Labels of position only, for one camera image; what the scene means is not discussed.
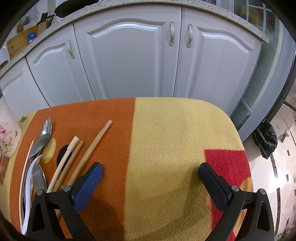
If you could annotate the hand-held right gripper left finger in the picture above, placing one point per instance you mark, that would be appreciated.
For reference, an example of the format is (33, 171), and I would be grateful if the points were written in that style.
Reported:
(89, 185)

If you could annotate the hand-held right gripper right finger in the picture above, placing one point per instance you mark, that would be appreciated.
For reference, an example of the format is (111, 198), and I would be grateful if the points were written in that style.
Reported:
(212, 187)

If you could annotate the long brown wooden chopstick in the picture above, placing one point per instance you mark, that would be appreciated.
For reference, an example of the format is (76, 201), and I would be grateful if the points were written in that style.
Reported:
(97, 141)

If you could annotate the metal spoon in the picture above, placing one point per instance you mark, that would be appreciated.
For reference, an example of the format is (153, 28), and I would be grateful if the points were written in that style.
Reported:
(38, 177)
(40, 143)
(47, 126)

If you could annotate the white plastic serrated knife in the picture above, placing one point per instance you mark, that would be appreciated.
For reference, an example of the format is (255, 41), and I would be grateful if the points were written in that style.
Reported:
(29, 185)

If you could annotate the thin light chopstick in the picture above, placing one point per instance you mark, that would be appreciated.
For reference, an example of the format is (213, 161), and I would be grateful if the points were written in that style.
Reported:
(27, 160)

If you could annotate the white floral cup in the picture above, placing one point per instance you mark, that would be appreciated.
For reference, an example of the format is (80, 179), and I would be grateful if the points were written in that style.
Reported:
(9, 129)

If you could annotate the orange yellow printed blanket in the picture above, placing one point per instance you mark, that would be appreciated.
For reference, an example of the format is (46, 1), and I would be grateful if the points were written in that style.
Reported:
(161, 139)

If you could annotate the black trash bag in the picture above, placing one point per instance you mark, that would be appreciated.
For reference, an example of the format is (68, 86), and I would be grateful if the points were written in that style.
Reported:
(264, 139)

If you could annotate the white cabinet door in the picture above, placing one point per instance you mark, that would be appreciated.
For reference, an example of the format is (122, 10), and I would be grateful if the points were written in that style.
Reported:
(60, 76)
(215, 69)
(131, 60)
(18, 92)

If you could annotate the glass door cabinet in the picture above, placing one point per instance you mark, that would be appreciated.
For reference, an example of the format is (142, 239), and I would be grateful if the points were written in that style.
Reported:
(266, 58)

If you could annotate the wooden cutting board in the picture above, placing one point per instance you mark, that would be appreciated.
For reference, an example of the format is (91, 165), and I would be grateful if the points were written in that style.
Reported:
(18, 42)

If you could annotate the blue white packet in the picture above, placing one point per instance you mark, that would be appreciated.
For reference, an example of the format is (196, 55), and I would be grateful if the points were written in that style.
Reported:
(30, 37)

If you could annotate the wooden knife block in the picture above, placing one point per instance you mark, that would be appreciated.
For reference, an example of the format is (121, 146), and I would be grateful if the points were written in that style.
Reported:
(44, 26)

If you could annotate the wooden spatula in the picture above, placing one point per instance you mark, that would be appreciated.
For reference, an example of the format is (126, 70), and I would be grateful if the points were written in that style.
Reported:
(19, 27)

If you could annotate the black wok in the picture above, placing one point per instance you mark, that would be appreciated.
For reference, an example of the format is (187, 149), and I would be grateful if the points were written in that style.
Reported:
(74, 8)

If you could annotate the speckled stone countertop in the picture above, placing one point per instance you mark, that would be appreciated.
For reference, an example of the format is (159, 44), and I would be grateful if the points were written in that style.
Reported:
(138, 4)

